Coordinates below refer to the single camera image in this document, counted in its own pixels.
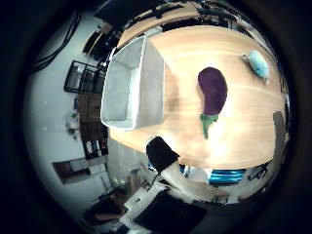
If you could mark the blue crate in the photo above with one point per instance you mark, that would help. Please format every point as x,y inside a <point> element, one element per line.
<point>226,177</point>

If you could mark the long wooden side table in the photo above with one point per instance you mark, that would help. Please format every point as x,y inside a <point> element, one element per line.
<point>152,21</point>

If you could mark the purple eggplant plush toy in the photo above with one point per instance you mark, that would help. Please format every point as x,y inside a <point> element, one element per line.
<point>213,91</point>

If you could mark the brown wicker shelf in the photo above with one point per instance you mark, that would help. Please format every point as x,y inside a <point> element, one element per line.
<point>89,110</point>

